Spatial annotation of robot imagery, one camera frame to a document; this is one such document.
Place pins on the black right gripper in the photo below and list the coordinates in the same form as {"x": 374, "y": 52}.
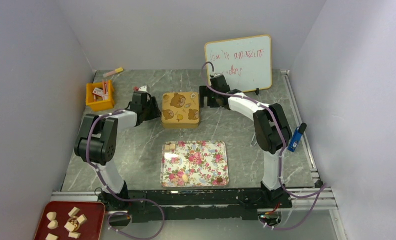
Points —
{"x": 207, "y": 96}

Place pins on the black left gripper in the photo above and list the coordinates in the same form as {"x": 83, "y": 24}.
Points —
{"x": 156, "y": 112}

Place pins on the gold chocolate tin box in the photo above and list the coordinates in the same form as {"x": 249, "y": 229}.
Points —
{"x": 180, "y": 125}

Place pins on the silver tin lid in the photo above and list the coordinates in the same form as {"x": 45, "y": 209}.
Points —
{"x": 183, "y": 106}

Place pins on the floral rectangular tray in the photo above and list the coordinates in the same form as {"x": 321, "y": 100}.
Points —
{"x": 203, "y": 162}

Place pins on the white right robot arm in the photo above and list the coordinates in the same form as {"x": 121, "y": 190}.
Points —
{"x": 271, "y": 127}

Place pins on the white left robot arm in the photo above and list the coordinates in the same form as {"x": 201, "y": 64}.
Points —
{"x": 96, "y": 139}

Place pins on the whiteboard with red writing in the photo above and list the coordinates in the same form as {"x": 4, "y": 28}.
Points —
{"x": 245, "y": 62}

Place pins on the pink yellow marker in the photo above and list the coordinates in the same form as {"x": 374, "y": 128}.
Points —
{"x": 113, "y": 72}

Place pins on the yellow plastic bin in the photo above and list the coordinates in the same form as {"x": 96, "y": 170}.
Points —
{"x": 100, "y": 95}

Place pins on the red lacquer tray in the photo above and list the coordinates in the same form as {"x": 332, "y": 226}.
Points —
{"x": 68, "y": 220}

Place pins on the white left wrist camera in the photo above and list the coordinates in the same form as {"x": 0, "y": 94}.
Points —
{"x": 144, "y": 88}

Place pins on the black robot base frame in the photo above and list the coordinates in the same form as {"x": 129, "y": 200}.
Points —
{"x": 222, "y": 203}

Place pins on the aluminium rail frame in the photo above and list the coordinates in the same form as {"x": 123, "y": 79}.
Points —
{"x": 138, "y": 150}

